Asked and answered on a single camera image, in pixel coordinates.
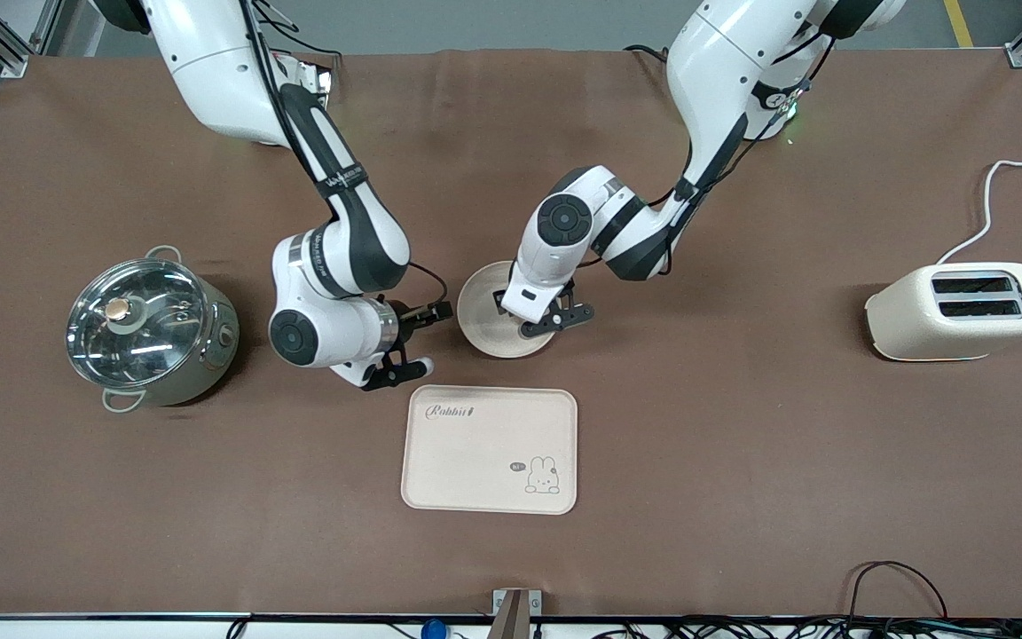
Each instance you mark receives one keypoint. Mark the white round plate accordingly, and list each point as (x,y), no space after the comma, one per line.
(480,319)

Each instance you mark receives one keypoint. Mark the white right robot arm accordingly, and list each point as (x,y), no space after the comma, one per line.
(227,80)

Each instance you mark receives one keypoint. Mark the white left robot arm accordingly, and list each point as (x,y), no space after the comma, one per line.
(724,62)

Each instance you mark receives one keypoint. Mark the cream rabbit print tray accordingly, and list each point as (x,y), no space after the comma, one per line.
(475,461)

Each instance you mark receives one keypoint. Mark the pale green electric pot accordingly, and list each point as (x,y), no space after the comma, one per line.
(218,355)

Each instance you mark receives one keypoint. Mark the glass pot lid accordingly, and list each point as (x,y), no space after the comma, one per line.
(147,346)

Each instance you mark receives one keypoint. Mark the blue round cap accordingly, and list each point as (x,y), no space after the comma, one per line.
(433,630)

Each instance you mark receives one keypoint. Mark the brown table cover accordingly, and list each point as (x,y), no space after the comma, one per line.
(742,515)

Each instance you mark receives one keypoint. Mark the cream two-slot toaster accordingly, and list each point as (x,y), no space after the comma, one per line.
(901,324)

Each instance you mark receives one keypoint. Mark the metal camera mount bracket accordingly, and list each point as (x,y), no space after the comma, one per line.
(515,617)

